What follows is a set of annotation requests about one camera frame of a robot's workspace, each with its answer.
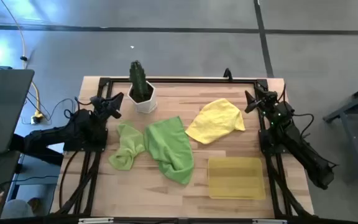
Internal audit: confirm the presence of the silver bracket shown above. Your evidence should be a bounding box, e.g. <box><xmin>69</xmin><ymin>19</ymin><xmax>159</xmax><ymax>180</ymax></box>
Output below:
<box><xmin>252</xmin><ymin>218</ymin><xmax>288</xmax><ymax>224</ymax></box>
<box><xmin>78</xmin><ymin>217</ymin><xmax>114</xmax><ymax>224</ymax></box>

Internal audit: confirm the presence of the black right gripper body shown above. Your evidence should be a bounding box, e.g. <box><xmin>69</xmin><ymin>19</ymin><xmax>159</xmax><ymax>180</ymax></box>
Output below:
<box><xmin>255</xmin><ymin>93</ymin><xmax>287</xmax><ymax>118</ymax></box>

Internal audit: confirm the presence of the dark metal cart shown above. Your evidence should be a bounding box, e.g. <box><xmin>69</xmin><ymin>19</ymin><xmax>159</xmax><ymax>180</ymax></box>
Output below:
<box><xmin>323</xmin><ymin>79</ymin><xmax>358</xmax><ymax>182</ymax></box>

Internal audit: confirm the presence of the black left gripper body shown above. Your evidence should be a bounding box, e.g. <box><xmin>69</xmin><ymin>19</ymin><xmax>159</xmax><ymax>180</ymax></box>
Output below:
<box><xmin>96</xmin><ymin>96</ymin><xmax>115</xmax><ymax>122</ymax></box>

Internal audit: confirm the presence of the yellow cable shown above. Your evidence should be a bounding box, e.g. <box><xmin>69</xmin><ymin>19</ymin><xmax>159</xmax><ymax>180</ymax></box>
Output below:
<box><xmin>0</xmin><ymin>0</ymin><xmax>45</xmax><ymax>123</ymax></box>

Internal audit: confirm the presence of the person's leg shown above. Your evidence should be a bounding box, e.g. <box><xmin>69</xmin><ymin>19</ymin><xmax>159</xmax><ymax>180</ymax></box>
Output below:
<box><xmin>0</xmin><ymin>197</ymin><xmax>43</xmax><ymax>220</ymax></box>

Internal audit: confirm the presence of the black aluminium table frame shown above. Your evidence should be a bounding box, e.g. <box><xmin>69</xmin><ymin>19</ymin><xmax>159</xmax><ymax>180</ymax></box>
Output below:
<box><xmin>50</xmin><ymin>76</ymin><xmax>316</xmax><ymax>219</ymax></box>

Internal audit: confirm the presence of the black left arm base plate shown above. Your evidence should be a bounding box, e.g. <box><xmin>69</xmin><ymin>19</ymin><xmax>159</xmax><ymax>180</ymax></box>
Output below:
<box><xmin>63</xmin><ymin>129</ymin><xmax>108</xmax><ymax>153</ymax></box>

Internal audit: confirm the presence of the dark green microfiber towel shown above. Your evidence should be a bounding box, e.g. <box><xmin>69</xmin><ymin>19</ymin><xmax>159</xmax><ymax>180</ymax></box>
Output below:
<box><xmin>144</xmin><ymin>116</ymin><xmax>195</xmax><ymax>185</ymax></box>

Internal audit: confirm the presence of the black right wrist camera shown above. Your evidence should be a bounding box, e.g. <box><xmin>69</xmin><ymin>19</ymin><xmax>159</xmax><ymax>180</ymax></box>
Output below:
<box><xmin>254</xmin><ymin>86</ymin><xmax>272</xmax><ymax>101</ymax></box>

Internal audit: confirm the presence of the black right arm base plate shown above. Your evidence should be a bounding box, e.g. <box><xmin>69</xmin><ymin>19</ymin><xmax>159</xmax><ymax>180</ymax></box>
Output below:
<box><xmin>258</xmin><ymin>129</ymin><xmax>287</xmax><ymax>155</ymax></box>

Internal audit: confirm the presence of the grey desk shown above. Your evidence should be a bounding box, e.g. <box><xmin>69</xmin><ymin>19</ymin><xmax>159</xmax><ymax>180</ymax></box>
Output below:
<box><xmin>0</xmin><ymin>68</ymin><xmax>35</xmax><ymax>155</ymax></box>

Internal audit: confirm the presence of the black desk beam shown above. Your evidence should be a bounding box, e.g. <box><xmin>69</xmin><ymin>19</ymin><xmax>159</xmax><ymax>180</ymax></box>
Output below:
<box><xmin>9</xmin><ymin>133</ymin><xmax>65</xmax><ymax>166</ymax></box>

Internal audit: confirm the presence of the small black frame mount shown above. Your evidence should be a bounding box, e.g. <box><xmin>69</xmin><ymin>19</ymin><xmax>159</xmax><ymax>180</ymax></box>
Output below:
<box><xmin>223</xmin><ymin>67</ymin><xmax>234</xmax><ymax>82</ymax></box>

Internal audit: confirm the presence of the yellow microfiber towel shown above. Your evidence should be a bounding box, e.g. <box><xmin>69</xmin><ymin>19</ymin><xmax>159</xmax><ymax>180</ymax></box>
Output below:
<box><xmin>185</xmin><ymin>98</ymin><xmax>246</xmax><ymax>145</ymax></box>

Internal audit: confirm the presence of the white power strip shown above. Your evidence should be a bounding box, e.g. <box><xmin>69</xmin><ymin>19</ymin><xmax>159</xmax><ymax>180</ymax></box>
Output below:
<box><xmin>29</xmin><ymin>114</ymin><xmax>45</xmax><ymax>125</ymax></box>

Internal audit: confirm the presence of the green cactus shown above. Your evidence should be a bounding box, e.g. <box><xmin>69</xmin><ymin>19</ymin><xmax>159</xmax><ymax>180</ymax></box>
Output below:
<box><xmin>129</xmin><ymin>60</ymin><xmax>150</xmax><ymax>102</ymax></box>

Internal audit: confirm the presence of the light green microfiber towel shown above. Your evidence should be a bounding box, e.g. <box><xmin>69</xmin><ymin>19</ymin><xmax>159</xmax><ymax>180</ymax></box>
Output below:
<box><xmin>108</xmin><ymin>121</ymin><xmax>146</xmax><ymax>171</ymax></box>

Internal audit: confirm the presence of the yellow translucent plastic basket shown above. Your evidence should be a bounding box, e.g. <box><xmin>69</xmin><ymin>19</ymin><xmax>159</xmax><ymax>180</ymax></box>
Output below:
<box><xmin>208</xmin><ymin>156</ymin><xmax>266</xmax><ymax>200</ymax></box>

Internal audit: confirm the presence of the white hexagonal plant pot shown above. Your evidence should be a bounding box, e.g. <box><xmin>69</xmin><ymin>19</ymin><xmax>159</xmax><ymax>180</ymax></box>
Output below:
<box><xmin>127</xmin><ymin>80</ymin><xmax>158</xmax><ymax>114</ymax></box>

